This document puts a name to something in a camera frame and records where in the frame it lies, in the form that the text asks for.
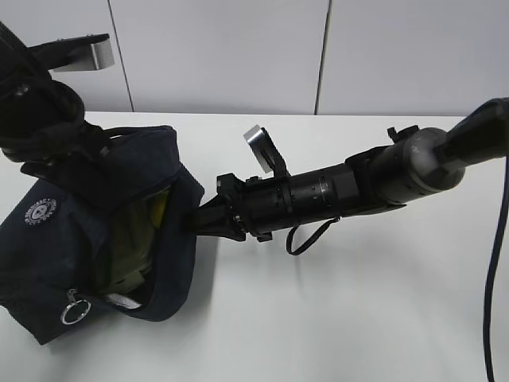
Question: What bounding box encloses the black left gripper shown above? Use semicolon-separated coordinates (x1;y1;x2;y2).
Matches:
19;123;131;207

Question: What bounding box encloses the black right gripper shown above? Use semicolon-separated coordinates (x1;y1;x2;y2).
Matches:
185;173;273;243

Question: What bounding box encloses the yellow lemon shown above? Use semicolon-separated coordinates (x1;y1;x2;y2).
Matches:
150;192;168;228

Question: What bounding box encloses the green lid food container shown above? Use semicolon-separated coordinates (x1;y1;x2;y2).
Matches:
95;190;169;294

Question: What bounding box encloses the dark navy lunch bag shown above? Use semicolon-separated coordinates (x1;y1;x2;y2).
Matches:
1;126;204;345

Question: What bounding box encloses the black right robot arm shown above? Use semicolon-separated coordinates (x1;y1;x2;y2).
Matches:
184;98;508;242

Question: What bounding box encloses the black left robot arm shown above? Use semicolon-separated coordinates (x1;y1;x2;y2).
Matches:
1;24;119;210

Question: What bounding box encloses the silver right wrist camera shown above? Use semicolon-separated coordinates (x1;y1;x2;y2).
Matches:
243;125;288;177

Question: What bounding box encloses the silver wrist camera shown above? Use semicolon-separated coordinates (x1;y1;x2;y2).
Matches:
243;125;288;177
29;33;115;72

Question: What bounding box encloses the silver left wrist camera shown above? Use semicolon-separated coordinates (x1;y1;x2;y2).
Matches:
29;33;115;72

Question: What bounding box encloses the silver zipper pull ring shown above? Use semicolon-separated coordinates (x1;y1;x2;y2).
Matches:
61;289;91;325

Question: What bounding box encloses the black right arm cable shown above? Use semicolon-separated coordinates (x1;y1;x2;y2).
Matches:
481;154;509;382

